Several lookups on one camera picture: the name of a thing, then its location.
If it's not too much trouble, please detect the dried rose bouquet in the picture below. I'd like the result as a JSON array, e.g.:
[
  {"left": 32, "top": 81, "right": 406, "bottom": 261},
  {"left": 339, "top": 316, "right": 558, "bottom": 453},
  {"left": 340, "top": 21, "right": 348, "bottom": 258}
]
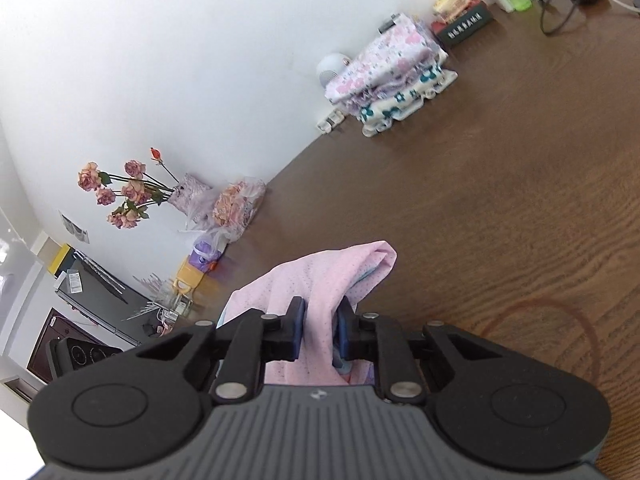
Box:
[{"left": 76, "top": 146, "right": 181, "bottom": 231}]

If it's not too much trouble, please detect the yellow box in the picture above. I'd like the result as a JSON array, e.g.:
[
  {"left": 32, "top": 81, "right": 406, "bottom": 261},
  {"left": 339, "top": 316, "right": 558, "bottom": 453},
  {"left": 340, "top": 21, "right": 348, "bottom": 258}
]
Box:
[{"left": 50, "top": 242, "right": 76, "bottom": 277}]

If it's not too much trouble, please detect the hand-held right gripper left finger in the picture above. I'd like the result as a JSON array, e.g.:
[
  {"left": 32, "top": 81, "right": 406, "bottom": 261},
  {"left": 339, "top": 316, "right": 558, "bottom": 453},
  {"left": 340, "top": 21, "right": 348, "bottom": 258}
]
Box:
[{"left": 135, "top": 296, "right": 306, "bottom": 405}]

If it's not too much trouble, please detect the clear bag of snacks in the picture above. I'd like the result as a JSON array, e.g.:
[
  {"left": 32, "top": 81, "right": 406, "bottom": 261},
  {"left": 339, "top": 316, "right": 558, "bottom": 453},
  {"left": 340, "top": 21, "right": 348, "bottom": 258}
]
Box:
[{"left": 180, "top": 176, "right": 267, "bottom": 243}]

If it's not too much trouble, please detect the pink and blue mesh garment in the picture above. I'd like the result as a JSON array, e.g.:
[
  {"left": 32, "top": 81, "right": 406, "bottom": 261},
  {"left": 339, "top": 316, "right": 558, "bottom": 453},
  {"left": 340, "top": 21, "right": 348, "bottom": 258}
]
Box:
[{"left": 215, "top": 240, "right": 398, "bottom": 388}]

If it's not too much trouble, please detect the black appliance with dial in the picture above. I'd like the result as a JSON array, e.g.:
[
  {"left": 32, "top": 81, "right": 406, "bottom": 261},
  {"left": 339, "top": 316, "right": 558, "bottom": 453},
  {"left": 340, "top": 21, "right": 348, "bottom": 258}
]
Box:
[{"left": 47, "top": 337, "right": 123, "bottom": 386}]

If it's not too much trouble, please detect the black and red printed box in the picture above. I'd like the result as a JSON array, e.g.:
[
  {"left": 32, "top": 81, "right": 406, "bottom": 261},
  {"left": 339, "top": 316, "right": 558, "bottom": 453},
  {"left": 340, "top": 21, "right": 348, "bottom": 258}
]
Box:
[{"left": 432, "top": 0, "right": 496, "bottom": 47}]

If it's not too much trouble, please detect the small white plastic holder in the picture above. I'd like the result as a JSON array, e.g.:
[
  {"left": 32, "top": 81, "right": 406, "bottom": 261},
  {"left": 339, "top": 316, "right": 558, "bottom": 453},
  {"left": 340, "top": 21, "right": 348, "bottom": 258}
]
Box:
[{"left": 316, "top": 110, "right": 346, "bottom": 133}]

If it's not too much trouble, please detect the yellow cup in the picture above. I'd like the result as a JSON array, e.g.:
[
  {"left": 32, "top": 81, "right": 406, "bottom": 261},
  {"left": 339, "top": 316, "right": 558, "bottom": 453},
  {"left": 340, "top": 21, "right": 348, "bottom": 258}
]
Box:
[{"left": 172, "top": 255, "right": 206, "bottom": 293}]

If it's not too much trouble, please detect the white round speaker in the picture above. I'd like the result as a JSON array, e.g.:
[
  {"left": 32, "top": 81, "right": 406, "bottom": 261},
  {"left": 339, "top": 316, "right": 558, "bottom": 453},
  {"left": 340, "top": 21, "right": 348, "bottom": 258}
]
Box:
[{"left": 316, "top": 51, "right": 353, "bottom": 87}]

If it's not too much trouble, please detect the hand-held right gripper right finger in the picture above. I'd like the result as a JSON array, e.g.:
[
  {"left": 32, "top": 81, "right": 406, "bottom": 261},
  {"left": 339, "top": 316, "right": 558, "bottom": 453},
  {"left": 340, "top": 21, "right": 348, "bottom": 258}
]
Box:
[{"left": 336, "top": 296, "right": 502, "bottom": 405}]

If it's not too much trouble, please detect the wrapped flower vase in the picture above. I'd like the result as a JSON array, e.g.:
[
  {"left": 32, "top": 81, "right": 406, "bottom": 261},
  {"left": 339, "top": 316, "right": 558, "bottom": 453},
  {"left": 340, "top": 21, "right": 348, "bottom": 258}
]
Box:
[{"left": 167, "top": 172, "right": 213, "bottom": 211}]

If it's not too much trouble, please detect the grey refrigerator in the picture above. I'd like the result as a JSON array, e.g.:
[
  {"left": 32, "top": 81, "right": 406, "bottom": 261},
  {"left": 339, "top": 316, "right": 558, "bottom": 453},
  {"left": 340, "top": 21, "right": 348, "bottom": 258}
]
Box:
[{"left": 52, "top": 247, "right": 168, "bottom": 348}]

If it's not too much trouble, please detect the purple packet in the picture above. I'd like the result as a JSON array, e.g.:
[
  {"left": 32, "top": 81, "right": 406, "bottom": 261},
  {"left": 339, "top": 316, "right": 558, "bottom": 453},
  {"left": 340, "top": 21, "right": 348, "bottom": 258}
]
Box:
[{"left": 192, "top": 237, "right": 223, "bottom": 273}]

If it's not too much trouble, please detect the stack of folded floral clothes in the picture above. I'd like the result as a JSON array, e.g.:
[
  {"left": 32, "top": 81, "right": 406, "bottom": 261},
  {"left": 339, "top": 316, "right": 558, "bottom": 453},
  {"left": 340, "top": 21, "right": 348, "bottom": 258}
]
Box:
[{"left": 350, "top": 62, "right": 459, "bottom": 138}]

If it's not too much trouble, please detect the pink floral folded cloth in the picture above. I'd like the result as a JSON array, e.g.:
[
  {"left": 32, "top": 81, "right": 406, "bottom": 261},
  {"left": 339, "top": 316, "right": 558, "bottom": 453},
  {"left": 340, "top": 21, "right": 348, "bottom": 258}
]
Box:
[{"left": 325, "top": 12, "right": 448, "bottom": 111}]

